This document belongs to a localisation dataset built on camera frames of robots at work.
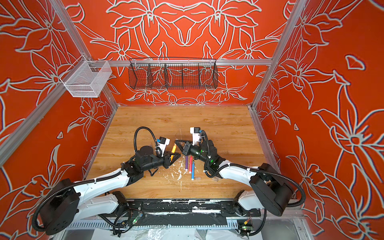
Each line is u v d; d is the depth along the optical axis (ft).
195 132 2.31
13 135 1.74
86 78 3.02
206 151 1.97
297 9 2.33
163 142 2.29
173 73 3.30
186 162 2.90
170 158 2.35
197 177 2.72
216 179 2.67
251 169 1.55
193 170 2.80
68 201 1.33
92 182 1.57
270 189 1.39
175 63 3.03
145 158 1.98
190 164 2.87
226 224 2.29
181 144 2.43
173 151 2.43
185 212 2.39
